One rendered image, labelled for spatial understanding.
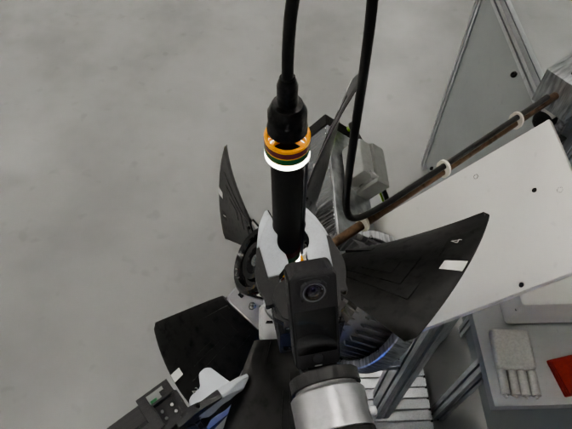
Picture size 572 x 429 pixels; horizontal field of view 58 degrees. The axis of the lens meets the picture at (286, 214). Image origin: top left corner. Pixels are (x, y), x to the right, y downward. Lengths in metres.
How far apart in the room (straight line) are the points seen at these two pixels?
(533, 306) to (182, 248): 1.54
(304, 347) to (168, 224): 1.94
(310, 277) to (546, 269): 0.47
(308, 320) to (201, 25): 3.00
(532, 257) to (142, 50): 2.75
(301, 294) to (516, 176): 0.55
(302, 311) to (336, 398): 0.09
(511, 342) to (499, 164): 0.46
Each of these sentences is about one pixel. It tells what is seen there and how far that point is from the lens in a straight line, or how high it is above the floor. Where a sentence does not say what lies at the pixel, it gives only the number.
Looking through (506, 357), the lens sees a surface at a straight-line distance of 1.25.
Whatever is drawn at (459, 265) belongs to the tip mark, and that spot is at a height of 1.43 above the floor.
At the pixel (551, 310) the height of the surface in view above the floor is 0.94.
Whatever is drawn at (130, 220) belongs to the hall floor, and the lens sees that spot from 2.47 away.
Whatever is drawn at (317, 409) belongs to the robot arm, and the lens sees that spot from 0.51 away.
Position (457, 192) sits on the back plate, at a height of 1.22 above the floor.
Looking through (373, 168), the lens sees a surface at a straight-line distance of 1.09.
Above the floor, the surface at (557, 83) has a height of 1.37.
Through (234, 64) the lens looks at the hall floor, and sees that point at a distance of 3.10.
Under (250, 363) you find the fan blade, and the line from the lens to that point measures 0.84.
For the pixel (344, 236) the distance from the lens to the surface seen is 0.73.
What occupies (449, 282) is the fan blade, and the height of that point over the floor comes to 1.43.
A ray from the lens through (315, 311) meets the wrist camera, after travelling 0.49.
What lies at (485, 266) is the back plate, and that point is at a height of 1.23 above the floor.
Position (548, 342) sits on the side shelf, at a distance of 1.33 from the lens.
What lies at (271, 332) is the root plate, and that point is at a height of 1.18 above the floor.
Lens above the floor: 1.98
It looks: 56 degrees down
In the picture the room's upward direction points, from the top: straight up
